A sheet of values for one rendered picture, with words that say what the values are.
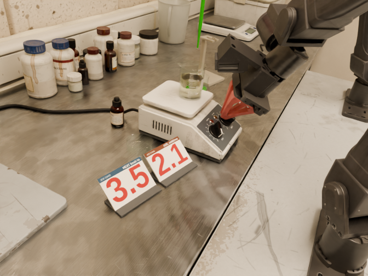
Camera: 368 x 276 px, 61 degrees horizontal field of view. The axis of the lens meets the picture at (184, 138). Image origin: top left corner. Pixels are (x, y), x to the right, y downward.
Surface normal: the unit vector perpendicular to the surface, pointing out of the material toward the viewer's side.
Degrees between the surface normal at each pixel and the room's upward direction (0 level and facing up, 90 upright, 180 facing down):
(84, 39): 90
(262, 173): 0
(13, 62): 90
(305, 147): 0
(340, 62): 90
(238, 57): 104
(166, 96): 0
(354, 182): 90
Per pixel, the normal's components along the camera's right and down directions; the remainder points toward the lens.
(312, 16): -0.96, 0.11
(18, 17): 0.88, 0.33
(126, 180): 0.55, -0.35
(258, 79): -0.04, 0.75
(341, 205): 0.25, 0.07
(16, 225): 0.09, -0.82
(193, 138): -0.45, 0.47
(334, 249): -0.85, 0.22
